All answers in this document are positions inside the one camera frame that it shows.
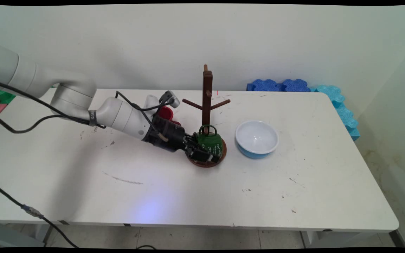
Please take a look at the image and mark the black cable with blue connector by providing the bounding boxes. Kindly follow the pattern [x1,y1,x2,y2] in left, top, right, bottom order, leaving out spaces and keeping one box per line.
[0,179,80,248]

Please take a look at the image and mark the grey table leg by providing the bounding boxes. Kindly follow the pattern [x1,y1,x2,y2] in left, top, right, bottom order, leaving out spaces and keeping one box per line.
[300,230,405,248]
[0,223,54,248]

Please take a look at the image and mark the light blue foam tile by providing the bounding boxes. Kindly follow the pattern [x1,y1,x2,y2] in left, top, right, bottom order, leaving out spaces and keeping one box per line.
[335,107,360,141]
[315,85,346,109]

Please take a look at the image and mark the tan gripper cable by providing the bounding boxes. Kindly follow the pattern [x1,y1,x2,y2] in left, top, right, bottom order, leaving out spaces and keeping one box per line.
[153,126,170,143]

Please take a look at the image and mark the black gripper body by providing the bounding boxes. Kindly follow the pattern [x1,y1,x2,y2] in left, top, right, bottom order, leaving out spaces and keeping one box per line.
[142,115,189,153]

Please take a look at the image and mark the brown wooden mug tree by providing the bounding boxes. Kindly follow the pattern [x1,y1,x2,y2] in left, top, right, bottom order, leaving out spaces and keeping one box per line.
[182,64,231,168]

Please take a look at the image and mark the dark blue foam tile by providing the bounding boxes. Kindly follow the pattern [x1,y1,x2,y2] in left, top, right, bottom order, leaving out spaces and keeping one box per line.
[281,79,311,92]
[246,79,282,92]

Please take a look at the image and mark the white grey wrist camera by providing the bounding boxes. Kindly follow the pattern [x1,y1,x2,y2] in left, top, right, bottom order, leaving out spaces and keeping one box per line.
[144,90,181,113]

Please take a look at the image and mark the green enamel mug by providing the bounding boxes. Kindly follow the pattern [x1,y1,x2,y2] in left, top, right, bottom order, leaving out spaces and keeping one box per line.
[193,124,223,159]

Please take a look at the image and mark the blue and white bowl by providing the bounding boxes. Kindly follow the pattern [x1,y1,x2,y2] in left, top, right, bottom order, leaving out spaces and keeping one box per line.
[235,121,279,159]

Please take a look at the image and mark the red enamel mug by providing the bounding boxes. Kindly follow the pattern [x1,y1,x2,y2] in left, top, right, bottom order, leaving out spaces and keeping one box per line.
[158,106,182,127]

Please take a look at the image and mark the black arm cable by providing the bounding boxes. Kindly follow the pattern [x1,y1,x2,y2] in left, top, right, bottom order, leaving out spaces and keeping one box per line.
[0,79,175,134]

